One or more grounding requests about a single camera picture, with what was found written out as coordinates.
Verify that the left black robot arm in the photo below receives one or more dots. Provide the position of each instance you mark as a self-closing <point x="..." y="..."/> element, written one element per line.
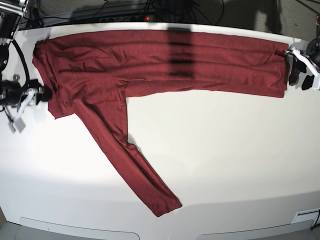
<point x="317" y="35"/>

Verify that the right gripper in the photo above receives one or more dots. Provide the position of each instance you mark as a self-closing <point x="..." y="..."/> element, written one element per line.
<point x="11" y="93"/>

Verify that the black power strip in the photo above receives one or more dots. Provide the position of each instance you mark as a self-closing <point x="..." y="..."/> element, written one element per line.
<point x="133" y="18"/>

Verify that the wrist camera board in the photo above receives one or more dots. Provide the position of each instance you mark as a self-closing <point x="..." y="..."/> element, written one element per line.
<point x="17" y="125"/>
<point x="311" y="82"/>

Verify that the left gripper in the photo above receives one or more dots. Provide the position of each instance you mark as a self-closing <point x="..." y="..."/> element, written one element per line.
<point x="298" y="63"/>

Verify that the red long-sleeve T-shirt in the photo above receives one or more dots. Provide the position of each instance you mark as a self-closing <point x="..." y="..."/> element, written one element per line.
<point x="91" y="75"/>

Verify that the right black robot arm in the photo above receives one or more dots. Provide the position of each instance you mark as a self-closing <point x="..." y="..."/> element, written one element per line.
<point x="12" y="13"/>

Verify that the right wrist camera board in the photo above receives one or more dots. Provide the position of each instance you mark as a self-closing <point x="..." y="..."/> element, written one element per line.
<point x="17" y="125"/>

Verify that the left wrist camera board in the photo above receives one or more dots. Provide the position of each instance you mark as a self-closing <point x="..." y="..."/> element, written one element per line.
<point x="311" y="82"/>

